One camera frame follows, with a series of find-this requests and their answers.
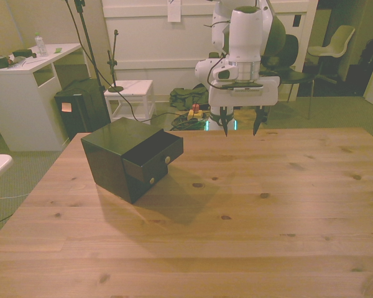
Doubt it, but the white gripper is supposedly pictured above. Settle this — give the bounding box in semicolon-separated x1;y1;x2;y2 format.
208;76;280;138

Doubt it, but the black drawer with round knob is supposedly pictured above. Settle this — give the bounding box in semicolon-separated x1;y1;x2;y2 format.
126;173;169;205
121;130;185;183

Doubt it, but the black three-drawer cabinet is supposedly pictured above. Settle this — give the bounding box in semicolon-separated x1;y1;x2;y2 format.
80;117;185;205

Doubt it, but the red emergency stop button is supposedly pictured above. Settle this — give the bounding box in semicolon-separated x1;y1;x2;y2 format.
187;103;205;120

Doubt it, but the green cloth pile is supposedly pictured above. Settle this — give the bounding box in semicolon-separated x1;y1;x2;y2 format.
168;86;211;111

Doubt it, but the black shell chair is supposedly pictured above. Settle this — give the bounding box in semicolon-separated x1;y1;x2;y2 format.
260;34;316;120

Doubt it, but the small white side table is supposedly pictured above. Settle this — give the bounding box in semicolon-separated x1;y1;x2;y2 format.
103;79;157;123

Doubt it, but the white shell chair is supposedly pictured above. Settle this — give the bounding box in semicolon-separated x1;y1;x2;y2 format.
306;25;356;84

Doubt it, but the white paper sheet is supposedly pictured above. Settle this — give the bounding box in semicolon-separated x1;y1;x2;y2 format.
167;0;182;23

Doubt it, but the black microphone stand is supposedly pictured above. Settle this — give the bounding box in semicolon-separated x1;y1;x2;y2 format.
106;29;125;94

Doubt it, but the black computer tower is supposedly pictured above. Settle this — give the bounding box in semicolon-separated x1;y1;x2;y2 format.
53;78;111;141

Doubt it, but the black tripod stand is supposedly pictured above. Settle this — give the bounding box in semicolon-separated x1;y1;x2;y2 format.
63;0;113;125

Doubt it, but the clear plastic bottle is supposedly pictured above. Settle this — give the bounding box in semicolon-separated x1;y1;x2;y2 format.
34;32;49;58

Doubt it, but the white desk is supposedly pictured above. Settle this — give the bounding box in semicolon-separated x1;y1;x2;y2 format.
0;43;91;152

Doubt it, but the dark green pouch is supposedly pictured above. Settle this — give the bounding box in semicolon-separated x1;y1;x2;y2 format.
12;49;38;59

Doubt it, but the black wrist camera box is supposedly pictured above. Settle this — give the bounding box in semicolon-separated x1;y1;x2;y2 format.
221;81;265;97

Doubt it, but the thin floor cable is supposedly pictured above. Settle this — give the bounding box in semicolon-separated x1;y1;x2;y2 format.
0;191;30;225

